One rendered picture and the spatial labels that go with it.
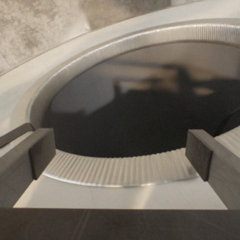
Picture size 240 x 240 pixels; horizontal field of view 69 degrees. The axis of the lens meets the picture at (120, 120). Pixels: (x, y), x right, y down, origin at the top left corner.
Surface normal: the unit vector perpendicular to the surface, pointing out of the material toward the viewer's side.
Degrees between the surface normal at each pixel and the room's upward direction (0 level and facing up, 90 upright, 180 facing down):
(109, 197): 90
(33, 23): 0
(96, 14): 0
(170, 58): 19
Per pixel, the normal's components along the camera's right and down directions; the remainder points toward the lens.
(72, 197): -0.27, -0.75
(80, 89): 0.79, 0.18
